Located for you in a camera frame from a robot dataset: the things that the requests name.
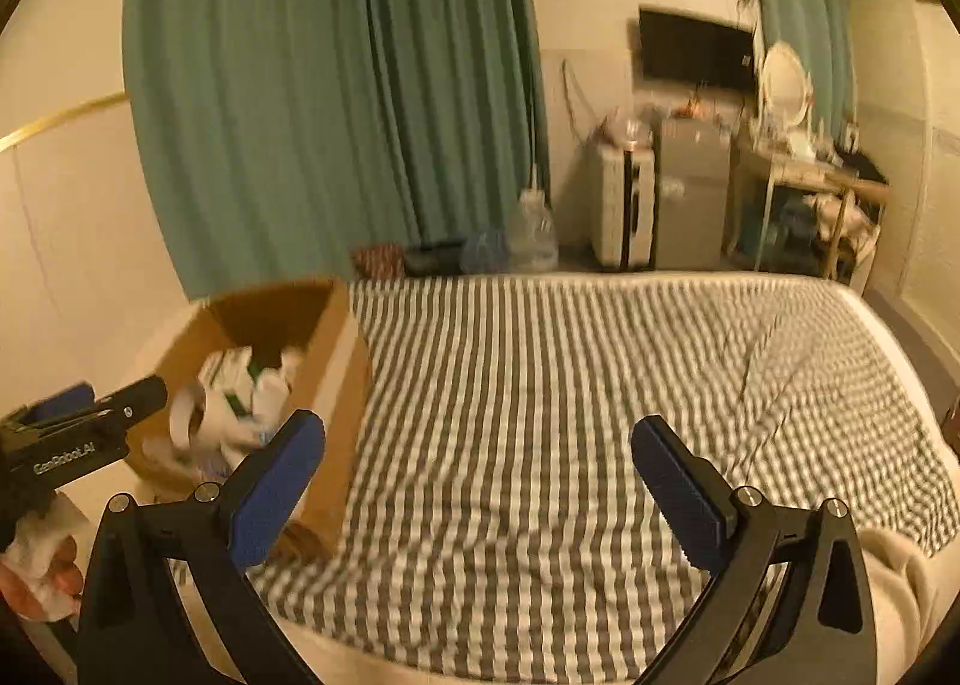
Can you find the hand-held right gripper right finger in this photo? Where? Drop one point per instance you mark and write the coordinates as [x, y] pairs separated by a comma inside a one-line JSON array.
[[675, 490]]

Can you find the grey mini fridge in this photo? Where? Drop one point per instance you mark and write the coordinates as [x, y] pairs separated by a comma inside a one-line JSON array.
[[690, 205]]

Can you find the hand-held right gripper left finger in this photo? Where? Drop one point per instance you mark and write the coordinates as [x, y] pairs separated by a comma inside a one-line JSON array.
[[277, 490]]

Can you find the cream blanket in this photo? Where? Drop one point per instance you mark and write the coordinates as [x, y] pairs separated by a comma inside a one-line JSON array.
[[915, 595]]

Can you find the black wall television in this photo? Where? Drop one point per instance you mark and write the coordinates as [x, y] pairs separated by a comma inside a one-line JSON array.
[[694, 48]]

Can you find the white tape roll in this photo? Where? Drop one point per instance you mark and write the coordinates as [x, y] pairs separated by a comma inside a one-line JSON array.
[[199, 430]]

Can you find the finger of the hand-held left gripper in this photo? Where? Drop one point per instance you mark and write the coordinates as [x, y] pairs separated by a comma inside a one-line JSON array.
[[64, 400], [135, 396]]

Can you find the brown cardboard box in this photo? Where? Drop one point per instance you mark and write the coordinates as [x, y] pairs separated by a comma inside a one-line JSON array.
[[330, 370]]

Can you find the blue plastic bag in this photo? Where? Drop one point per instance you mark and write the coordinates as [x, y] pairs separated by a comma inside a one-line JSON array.
[[486, 251]]

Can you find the round white vanity mirror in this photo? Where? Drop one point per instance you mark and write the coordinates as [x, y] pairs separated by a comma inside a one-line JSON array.
[[784, 81]]

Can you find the dark flat object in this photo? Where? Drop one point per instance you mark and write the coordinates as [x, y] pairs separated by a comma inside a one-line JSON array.
[[435, 257]]

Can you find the large clear water bottle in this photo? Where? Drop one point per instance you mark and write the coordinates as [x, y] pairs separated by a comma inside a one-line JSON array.
[[534, 235]]

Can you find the cream cloth bundle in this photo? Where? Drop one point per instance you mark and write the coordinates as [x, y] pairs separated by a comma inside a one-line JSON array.
[[844, 224]]

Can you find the person's left hand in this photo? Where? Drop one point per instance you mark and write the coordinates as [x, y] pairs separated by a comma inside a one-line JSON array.
[[45, 565]]

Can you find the white suitcase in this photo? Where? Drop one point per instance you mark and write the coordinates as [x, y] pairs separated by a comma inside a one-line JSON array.
[[607, 205]]

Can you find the green curtain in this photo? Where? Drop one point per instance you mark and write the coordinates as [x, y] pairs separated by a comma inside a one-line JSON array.
[[300, 93], [817, 18]]

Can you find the cream wooden vanity desk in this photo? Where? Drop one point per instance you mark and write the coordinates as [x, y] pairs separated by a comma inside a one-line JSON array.
[[795, 168]]

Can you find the red patterned cloth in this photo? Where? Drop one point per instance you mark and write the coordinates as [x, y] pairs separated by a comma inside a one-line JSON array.
[[379, 261]]

